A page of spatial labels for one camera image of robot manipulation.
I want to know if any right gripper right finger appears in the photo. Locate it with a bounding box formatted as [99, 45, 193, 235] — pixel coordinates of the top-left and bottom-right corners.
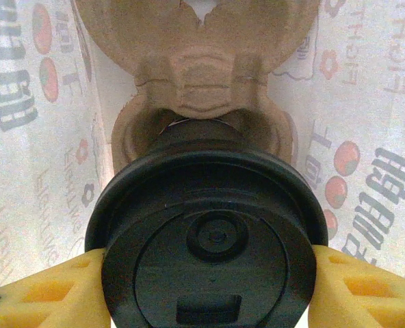
[306, 245, 405, 328]

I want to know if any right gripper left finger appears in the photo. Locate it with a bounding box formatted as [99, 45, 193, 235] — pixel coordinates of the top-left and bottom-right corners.
[0, 247, 112, 328]

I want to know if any white printed paper bag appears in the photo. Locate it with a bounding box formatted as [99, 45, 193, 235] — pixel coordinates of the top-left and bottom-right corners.
[0, 0, 405, 328]

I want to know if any brown pulp cup carrier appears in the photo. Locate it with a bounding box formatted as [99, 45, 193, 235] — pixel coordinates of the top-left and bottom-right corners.
[75, 0, 322, 172]

